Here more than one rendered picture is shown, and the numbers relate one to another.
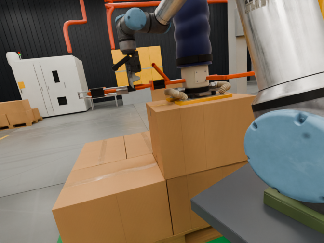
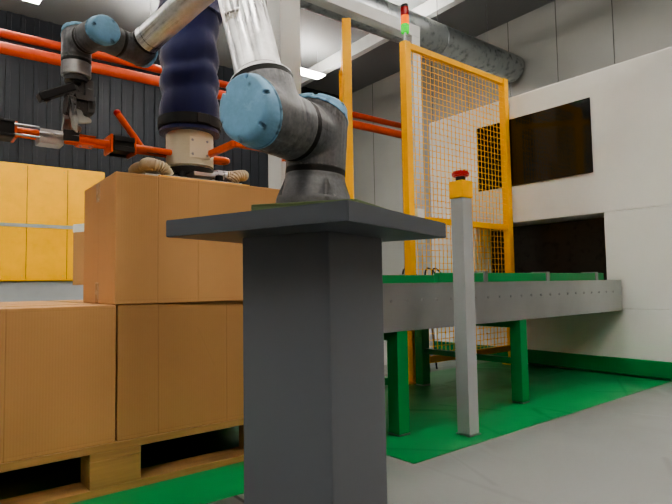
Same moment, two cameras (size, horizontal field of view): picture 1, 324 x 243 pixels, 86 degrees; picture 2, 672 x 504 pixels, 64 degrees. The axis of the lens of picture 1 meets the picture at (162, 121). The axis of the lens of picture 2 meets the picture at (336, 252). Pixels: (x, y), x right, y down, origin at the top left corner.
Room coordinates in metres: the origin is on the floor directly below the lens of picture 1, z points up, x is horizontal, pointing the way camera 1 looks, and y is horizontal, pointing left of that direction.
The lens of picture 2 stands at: (-0.87, 0.15, 0.59)
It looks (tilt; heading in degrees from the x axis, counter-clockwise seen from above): 3 degrees up; 334
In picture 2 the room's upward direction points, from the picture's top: 1 degrees counter-clockwise
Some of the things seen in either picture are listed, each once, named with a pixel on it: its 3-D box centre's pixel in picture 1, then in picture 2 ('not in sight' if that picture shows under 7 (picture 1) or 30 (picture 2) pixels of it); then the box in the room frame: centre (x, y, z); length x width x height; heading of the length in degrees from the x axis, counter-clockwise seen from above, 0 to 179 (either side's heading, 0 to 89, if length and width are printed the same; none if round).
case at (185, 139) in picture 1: (196, 128); (186, 245); (1.12, -0.23, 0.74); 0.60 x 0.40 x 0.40; 101
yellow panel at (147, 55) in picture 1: (139, 76); (21, 248); (8.78, 0.82, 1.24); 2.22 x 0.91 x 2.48; 102
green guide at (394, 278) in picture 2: not in sight; (459, 281); (1.81, -2.02, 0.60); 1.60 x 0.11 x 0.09; 103
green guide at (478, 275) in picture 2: not in sight; (539, 280); (1.29, -2.14, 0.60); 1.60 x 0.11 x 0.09; 103
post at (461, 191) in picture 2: not in sight; (464, 306); (0.85, -1.26, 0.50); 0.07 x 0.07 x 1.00; 13
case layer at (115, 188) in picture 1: (153, 169); (74, 357); (1.35, 0.13, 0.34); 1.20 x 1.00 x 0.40; 103
